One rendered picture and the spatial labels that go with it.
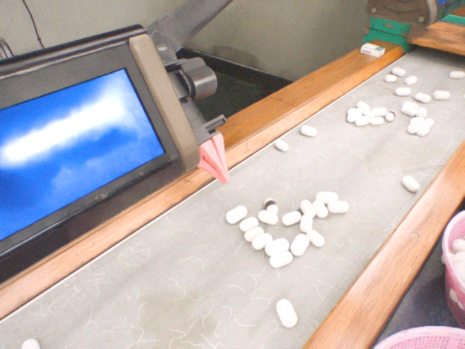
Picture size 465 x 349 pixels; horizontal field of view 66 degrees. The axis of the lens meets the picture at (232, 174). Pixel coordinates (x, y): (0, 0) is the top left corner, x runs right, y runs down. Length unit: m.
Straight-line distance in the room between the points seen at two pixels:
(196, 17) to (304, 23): 1.78
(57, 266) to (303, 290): 0.34
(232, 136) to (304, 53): 1.80
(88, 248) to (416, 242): 0.48
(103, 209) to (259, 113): 0.68
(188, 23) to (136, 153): 0.53
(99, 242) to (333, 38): 2.04
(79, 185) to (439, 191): 0.61
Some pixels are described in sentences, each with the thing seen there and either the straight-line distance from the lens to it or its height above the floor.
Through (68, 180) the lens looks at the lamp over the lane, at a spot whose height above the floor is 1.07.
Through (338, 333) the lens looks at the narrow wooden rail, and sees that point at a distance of 0.47.
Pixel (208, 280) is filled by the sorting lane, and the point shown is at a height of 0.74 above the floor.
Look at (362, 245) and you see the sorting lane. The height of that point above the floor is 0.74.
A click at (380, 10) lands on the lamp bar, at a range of 0.51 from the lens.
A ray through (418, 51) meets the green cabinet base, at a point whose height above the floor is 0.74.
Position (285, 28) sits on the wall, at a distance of 2.54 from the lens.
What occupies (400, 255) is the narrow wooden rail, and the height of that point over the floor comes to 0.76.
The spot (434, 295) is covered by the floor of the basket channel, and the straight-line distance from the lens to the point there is 0.66.
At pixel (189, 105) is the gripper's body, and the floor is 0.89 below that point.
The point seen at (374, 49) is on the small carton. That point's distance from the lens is 1.22.
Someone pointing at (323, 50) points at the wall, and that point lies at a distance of 2.44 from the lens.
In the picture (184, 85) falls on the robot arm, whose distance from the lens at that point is 0.65.
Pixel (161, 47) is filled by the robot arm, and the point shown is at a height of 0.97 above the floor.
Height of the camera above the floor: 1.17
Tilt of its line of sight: 39 degrees down
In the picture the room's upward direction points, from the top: straight up
